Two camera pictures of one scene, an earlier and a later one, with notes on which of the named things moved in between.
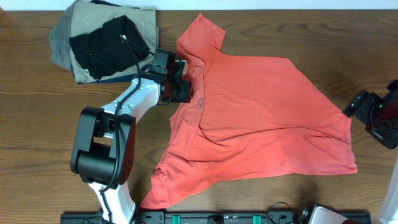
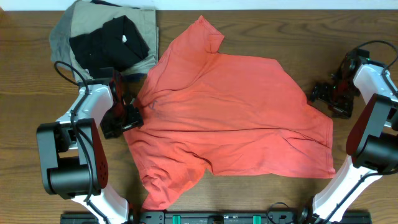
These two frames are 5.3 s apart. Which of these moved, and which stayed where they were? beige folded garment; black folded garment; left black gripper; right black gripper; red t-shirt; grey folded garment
Moved: red t-shirt; left black gripper; right black gripper
Stayed: beige folded garment; grey folded garment; black folded garment
